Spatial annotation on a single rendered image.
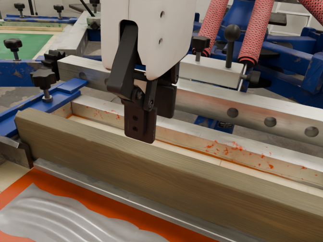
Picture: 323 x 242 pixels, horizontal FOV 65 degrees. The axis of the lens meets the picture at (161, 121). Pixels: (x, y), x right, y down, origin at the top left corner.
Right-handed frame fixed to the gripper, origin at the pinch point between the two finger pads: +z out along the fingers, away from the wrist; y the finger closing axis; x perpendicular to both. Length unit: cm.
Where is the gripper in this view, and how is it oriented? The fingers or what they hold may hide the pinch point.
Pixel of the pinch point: (151, 111)
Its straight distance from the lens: 26.5
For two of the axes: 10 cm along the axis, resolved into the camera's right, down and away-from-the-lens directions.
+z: -0.7, 8.4, 5.3
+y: -3.8, 4.7, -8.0
